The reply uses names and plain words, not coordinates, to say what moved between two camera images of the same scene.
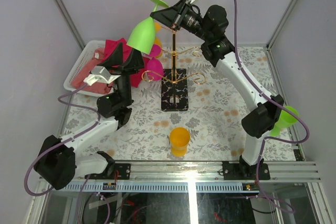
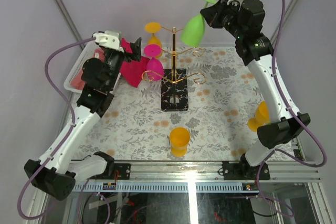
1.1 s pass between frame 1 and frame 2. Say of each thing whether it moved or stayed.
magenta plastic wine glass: stayed
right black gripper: moved
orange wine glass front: stayed
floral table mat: stayed
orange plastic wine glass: stayed
